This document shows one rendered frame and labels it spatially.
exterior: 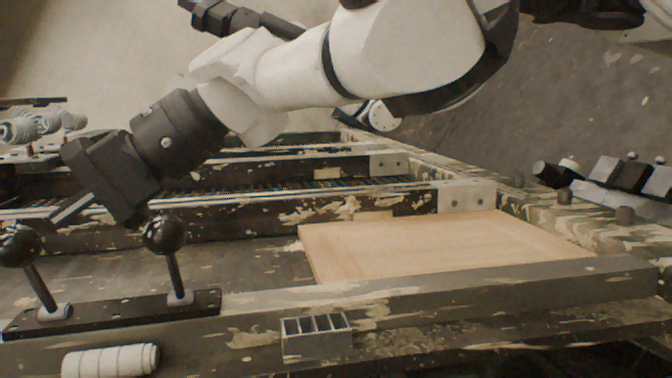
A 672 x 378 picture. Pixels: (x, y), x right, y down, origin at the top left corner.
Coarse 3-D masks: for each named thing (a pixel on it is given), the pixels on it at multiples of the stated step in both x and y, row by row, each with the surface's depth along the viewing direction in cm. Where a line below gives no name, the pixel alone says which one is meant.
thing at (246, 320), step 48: (288, 288) 52; (336, 288) 52; (384, 288) 52; (432, 288) 51; (480, 288) 52; (528, 288) 53; (576, 288) 54; (624, 288) 56; (0, 336) 44; (48, 336) 43; (96, 336) 44; (144, 336) 45; (192, 336) 46; (240, 336) 47
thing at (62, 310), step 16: (16, 224) 39; (0, 240) 37; (16, 240) 37; (32, 240) 38; (0, 256) 37; (16, 256) 37; (32, 256) 38; (32, 272) 40; (32, 288) 42; (48, 304) 43; (64, 304) 45; (48, 320) 44
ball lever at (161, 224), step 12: (156, 216) 40; (168, 216) 40; (144, 228) 40; (156, 228) 39; (168, 228) 39; (180, 228) 40; (144, 240) 39; (156, 240) 39; (168, 240) 39; (180, 240) 40; (156, 252) 40; (168, 252) 40; (168, 264) 43; (180, 276) 45; (180, 288) 46; (168, 300) 47; (180, 300) 47; (192, 300) 47
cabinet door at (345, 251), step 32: (320, 224) 84; (352, 224) 83; (384, 224) 83; (416, 224) 82; (448, 224) 83; (480, 224) 82; (512, 224) 81; (320, 256) 68; (352, 256) 68; (384, 256) 68; (416, 256) 67; (448, 256) 67; (480, 256) 67; (512, 256) 67; (544, 256) 66; (576, 256) 65
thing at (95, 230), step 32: (288, 192) 87; (320, 192) 87; (352, 192) 85; (384, 192) 86; (416, 192) 87; (448, 192) 88; (480, 192) 90; (0, 224) 74; (32, 224) 75; (64, 224) 76; (96, 224) 77; (192, 224) 80; (224, 224) 81; (256, 224) 82; (288, 224) 83
